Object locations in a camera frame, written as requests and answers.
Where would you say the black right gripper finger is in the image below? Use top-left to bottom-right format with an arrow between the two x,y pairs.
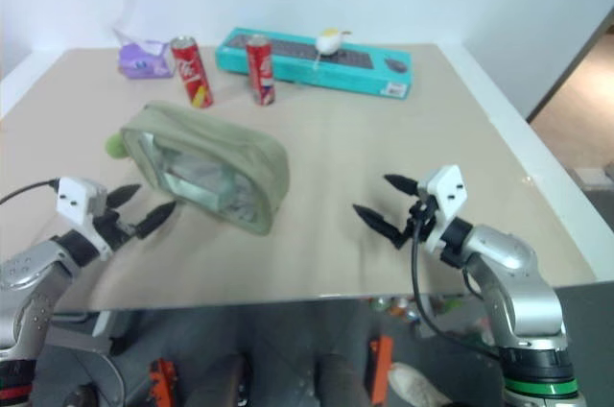
383,173 -> 419,197
352,203 -> 407,251

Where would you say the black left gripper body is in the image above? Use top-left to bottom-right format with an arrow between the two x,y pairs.
94,207 -> 145,252

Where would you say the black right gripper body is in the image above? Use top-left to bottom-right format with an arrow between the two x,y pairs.
405,197 -> 439,236

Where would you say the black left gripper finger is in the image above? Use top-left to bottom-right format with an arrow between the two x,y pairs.
106,183 -> 143,210
135,200 -> 178,239

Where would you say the green transparent zipper pouch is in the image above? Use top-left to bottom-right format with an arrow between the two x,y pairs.
118,100 -> 292,238

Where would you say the small green ball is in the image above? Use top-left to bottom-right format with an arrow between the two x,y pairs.
105,132 -> 130,159

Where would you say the teal keyboard box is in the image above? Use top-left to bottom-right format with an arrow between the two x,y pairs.
214,27 -> 413,101

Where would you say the purple tissue pack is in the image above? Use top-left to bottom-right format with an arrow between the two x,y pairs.
112,27 -> 175,80

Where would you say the red cola can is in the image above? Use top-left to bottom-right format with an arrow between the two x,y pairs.
245,34 -> 277,107
170,36 -> 215,109

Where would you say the orange clamp tool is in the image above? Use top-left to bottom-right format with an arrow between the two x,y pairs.
148,357 -> 181,407
367,335 -> 394,406

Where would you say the white and yellow toy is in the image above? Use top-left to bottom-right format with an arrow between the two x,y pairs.
314,27 -> 352,72

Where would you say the white shoe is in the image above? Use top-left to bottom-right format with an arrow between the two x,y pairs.
387,362 -> 452,407

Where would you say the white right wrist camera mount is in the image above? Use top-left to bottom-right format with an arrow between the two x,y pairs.
415,164 -> 469,252

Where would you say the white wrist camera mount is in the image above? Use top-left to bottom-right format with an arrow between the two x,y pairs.
415,164 -> 469,252
56,177 -> 114,262

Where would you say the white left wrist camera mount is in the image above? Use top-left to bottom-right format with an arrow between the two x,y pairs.
56,177 -> 114,262

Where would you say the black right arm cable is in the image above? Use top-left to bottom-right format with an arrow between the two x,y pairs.
410,207 -> 503,363

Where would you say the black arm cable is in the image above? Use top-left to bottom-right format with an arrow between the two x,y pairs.
410,207 -> 503,363
0,179 -> 61,206

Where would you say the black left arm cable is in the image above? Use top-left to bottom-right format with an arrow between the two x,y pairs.
0,179 -> 61,206

